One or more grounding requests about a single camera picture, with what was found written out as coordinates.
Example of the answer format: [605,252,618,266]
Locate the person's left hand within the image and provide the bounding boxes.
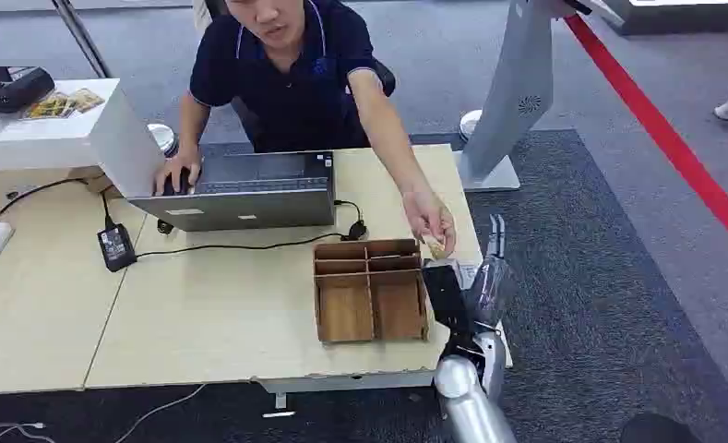
[401,190,458,261]

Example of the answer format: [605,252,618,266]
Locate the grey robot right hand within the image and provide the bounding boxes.
[463,213,519,332]

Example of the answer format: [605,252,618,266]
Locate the person's right hand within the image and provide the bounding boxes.
[153,150,205,197]

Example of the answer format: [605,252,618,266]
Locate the small tan card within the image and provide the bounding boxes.
[423,234,449,261]

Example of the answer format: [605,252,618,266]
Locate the black computer mouse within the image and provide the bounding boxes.
[162,168,195,198]

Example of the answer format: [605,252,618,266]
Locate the round white base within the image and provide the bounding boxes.
[459,109,483,143]
[147,123,180,158]

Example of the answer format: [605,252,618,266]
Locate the white display stand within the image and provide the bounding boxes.
[0,78,167,200]

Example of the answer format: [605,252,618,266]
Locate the grey laptop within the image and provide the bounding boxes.
[125,150,337,233]

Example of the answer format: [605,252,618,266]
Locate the brown cardboard box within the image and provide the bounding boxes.
[82,174,124,200]

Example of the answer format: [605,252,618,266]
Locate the black power adapter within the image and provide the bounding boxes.
[97,222,138,274]

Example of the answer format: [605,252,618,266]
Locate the wooden compartment box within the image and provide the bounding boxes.
[312,238,431,345]

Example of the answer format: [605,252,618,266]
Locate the person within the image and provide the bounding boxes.
[153,0,458,261]

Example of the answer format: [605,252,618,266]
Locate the printed photo cards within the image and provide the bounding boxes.
[23,88,106,121]

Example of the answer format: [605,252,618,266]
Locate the black office chair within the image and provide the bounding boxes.
[372,57,397,98]

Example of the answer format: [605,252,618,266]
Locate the grey kiosk stand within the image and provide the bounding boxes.
[455,0,609,193]

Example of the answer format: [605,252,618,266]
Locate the metal pole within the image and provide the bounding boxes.
[52,0,113,79]

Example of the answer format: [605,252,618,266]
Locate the black device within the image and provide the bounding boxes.
[0,66,56,114]

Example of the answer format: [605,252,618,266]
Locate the black robot foot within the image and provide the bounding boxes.
[618,413,702,443]

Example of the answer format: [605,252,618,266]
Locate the red barrier belt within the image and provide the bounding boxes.
[563,13,728,261]

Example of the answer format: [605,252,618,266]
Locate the white platform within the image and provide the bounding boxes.
[600,0,728,36]

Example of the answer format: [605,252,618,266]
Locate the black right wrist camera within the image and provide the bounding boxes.
[421,258,473,336]

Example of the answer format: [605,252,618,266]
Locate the black laptop power cable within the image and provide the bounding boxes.
[136,199,369,260]

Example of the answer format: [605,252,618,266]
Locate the black mains cable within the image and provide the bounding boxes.
[0,177,115,235]

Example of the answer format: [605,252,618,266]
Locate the grey desk frame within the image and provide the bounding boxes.
[256,369,439,420]

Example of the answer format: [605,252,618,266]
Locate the white floor cable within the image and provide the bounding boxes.
[113,383,208,443]
[0,421,57,443]

